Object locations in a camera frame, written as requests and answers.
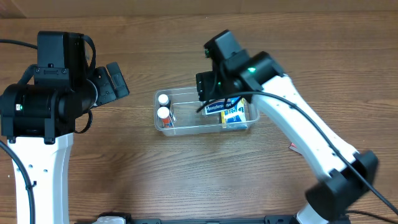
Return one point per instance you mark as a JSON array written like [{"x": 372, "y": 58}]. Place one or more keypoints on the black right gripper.
[{"x": 206, "y": 86}]

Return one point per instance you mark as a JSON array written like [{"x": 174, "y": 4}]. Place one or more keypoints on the dark bottle white cap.
[{"x": 164, "y": 101}]

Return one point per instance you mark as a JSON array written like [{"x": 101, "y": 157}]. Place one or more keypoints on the red orange medicine box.
[{"x": 295, "y": 148}]

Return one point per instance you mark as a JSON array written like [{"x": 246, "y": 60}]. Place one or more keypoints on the blue yellow VapoDrops box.
[{"x": 234, "y": 118}]

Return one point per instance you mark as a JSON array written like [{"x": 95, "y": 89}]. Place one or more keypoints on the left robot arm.
[{"x": 38, "y": 115}]

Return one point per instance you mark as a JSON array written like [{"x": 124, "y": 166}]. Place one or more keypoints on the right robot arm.
[{"x": 344, "y": 174}]

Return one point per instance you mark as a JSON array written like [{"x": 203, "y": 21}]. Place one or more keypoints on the white bandage box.
[{"x": 219, "y": 106}]

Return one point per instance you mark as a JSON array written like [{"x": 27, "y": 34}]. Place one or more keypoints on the orange bottle white cap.
[{"x": 165, "y": 115}]

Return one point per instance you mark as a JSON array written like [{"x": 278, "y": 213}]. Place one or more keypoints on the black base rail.
[{"x": 268, "y": 219}]

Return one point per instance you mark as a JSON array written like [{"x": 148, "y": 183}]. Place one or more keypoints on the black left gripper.
[{"x": 109, "y": 84}]

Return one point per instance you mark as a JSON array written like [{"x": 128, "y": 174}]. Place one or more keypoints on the clear plastic container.
[{"x": 185, "y": 102}]

